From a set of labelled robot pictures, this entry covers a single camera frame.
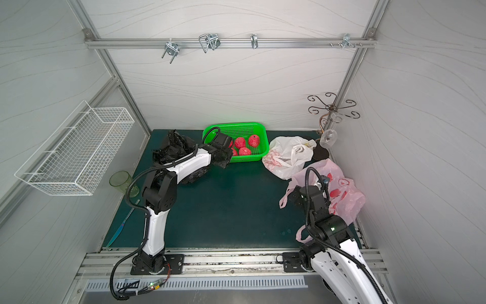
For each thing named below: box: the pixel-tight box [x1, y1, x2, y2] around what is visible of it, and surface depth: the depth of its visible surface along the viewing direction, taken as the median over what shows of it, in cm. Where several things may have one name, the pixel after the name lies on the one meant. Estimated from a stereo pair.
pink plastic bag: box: [296, 225, 312, 244], surface depth 80 cm
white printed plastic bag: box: [261, 136, 317, 180], surface depth 100 cm
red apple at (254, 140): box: [248, 134, 260, 148], surface depth 112 cm
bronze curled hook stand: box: [307, 92, 361, 135], surface depth 90 cm
